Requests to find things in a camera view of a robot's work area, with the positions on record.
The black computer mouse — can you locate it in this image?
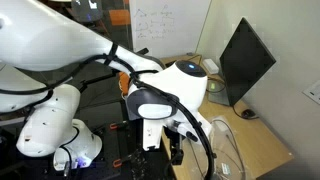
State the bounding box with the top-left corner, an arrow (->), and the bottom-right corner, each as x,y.
241,108 -> 258,120

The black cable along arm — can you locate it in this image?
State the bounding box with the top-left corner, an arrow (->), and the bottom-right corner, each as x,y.
0,53 -> 216,180

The orange box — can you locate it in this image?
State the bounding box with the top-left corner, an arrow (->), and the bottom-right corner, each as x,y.
118,71 -> 132,98

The paper sheet on wall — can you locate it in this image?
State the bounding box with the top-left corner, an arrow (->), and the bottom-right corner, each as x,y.
302,78 -> 320,106

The black computer monitor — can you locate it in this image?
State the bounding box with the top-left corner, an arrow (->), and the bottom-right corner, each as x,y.
218,17 -> 277,108

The whiteboard with drawings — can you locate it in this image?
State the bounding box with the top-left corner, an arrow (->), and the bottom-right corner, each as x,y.
129,0 -> 213,60

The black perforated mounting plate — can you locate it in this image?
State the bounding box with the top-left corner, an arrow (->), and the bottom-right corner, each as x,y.
76,121 -> 174,180

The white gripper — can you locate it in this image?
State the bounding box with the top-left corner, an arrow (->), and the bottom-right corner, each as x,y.
142,117 -> 185,167

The coiled black cable in bag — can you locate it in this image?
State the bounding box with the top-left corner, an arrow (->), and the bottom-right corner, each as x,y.
213,118 -> 248,180

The grey monitor stand base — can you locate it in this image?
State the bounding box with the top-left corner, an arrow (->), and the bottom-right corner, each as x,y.
207,81 -> 234,108

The orange black clamp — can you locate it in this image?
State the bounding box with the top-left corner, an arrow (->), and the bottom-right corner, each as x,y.
109,121 -> 130,131
112,154 -> 135,169

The white power adapter box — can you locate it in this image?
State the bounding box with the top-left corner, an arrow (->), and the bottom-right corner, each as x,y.
202,58 -> 221,75

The orange chair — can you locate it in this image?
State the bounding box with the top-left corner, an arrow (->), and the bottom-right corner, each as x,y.
107,9 -> 132,27

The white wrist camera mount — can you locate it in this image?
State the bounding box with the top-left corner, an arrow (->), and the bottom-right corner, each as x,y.
166,111 -> 214,144

